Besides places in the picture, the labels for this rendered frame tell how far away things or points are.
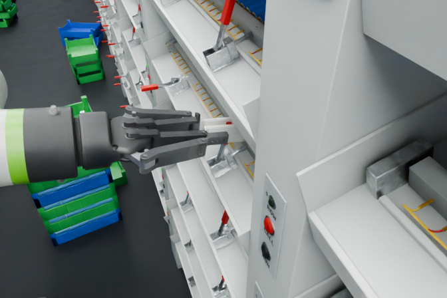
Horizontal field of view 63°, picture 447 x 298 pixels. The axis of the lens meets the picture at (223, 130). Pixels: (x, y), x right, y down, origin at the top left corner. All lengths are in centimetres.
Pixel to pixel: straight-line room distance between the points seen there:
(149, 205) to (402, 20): 169
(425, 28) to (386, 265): 16
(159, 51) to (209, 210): 42
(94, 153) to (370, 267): 33
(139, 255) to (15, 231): 59
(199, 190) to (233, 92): 43
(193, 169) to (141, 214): 95
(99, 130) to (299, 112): 28
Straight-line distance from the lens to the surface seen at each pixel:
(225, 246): 73
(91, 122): 48
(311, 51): 25
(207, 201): 80
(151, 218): 177
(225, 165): 59
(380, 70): 25
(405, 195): 31
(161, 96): 102
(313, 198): 29
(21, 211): 201
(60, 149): 47
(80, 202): 165
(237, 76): 46
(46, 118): 48
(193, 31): 59
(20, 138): 47
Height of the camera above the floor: 134
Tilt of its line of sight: 37 degrees down
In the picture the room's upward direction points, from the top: straight up
